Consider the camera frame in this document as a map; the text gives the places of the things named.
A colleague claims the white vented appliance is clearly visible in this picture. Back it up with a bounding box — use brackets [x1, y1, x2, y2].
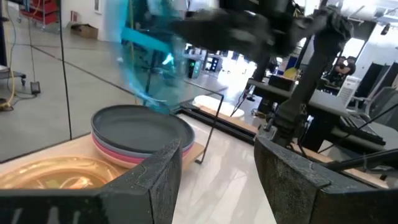
[337, 75, 362, 107]

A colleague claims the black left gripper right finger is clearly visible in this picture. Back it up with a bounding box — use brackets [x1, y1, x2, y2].
[254, 136, 398, 224]

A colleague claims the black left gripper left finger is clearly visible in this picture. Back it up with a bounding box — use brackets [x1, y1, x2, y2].
[0, 139, 183, 224]

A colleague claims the dark grey plate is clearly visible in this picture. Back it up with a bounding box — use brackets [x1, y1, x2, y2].
[91, 105, 196, 154]

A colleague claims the bright pink plate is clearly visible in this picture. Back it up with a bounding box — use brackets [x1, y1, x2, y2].
[92, 136, 193, 164]

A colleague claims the person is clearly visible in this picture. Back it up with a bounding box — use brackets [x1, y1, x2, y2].
[329, 55, 357, 85]

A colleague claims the grey cart base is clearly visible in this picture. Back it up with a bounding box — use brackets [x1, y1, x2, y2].
[0, 65, 27, 86]

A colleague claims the brown cardboard box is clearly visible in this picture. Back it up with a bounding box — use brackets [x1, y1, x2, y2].
[70, 23, 100, 40]

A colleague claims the orange translucent plate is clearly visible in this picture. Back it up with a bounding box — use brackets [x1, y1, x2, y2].
[0, 155, 122, 190]

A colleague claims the black keyboard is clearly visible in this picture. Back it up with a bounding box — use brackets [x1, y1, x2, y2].
[338, 114, 387, 146]

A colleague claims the grey desk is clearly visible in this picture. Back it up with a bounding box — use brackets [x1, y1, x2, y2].
[248, 78, 398, 154]

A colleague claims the grey office chair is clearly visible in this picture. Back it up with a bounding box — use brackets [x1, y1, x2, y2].
[351, 86, 398, 123]

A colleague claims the red storage rack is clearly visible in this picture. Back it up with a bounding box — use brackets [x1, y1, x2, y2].
[20, 0, 60, 25]

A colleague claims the lavender blue plate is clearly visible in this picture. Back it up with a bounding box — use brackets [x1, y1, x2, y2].
[91, 132, 193, 158]

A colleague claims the green lit device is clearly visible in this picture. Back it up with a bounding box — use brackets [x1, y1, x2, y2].
[186, 54, 203, 79]

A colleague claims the pale pink plate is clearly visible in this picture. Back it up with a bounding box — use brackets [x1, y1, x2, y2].
[95, 146, 147, 170]

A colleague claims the blue translucent plate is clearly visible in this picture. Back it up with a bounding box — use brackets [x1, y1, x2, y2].
[104, 0, 191, 114]

